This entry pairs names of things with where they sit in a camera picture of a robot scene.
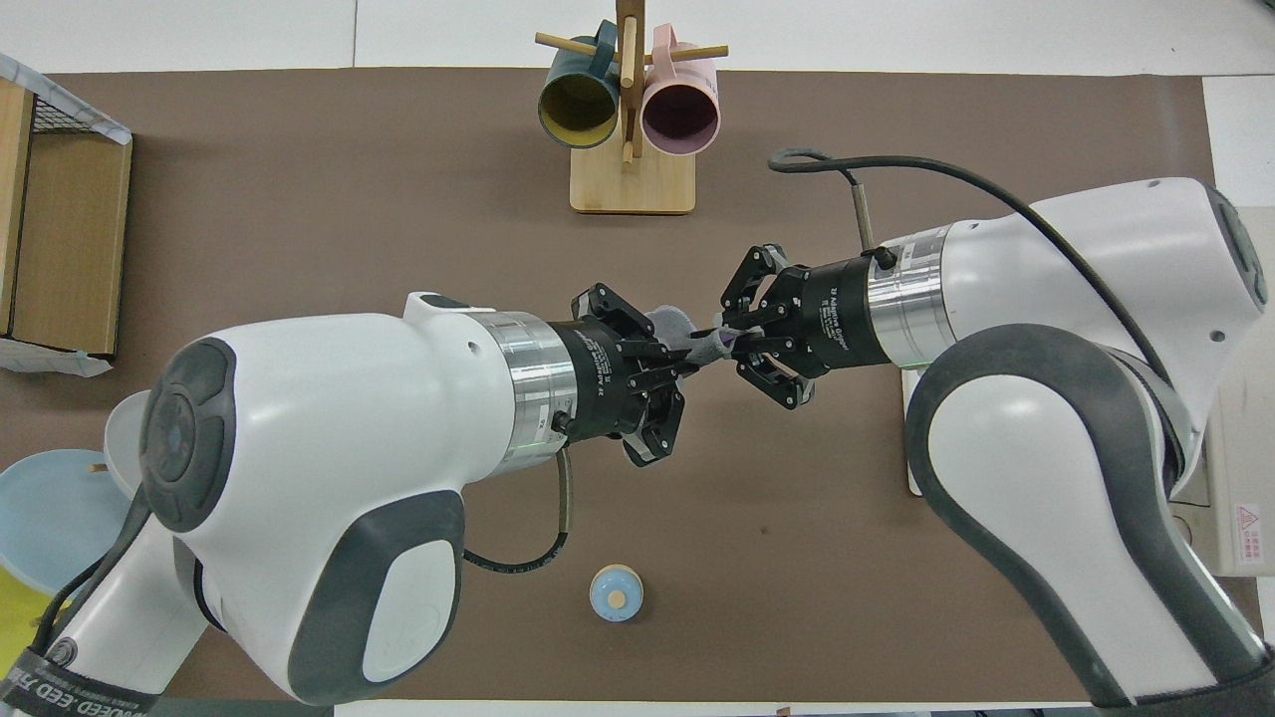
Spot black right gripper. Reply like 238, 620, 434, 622
711, 243, 881, 412

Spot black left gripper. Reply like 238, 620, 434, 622
549, 282, 699, 468

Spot purple and grey towel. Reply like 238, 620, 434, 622
645, 307, 746, 371

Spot white towel rack wooden bars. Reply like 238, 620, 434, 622
897, 366, 919, 497

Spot wooden mug tree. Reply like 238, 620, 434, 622
535, 0, 729, 215

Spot pink mug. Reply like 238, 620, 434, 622
640, 25, 721, 157

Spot dark teal mug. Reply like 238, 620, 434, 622
538, 20, 624, 150

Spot brown table mat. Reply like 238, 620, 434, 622
0, 68, 1268, 703

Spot beige toaster oven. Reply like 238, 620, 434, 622
1170, 209, 1275, 577

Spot grey plate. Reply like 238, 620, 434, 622
104, 390, 152, 499

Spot wooden shelf box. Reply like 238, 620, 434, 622
0, 52, 135, 377

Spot light blue plate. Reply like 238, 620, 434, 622
0, 449, 135, 598

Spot yellow plate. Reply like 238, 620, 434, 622
0, 568, 73, 681

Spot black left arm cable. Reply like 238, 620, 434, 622
30, 446, 579, 658

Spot black wire basket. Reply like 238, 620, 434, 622
30, 93, 83, 135

